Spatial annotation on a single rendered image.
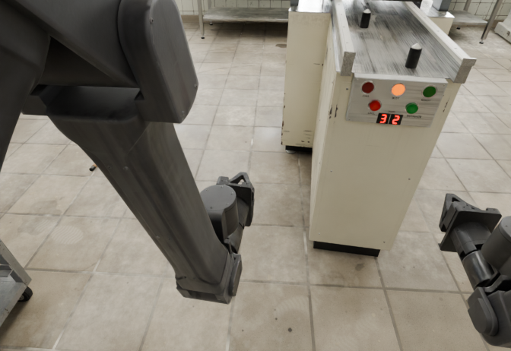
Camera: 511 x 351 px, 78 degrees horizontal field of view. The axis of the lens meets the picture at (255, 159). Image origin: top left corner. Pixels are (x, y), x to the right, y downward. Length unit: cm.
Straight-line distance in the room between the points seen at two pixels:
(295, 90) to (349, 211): 76
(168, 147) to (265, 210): 140
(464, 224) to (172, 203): 49
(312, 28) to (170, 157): 142
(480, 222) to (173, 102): 55
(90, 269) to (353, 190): 113
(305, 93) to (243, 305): 108
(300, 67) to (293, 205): 71
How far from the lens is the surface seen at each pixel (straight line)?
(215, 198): 47
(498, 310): 54
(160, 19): 17
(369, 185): 119
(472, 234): 62
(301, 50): 166
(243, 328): 130
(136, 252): 156
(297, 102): 177
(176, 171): 27
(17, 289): 146
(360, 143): 107
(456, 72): 99
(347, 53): 90
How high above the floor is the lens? 119
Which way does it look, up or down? 38 degrees down
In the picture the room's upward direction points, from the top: straight up
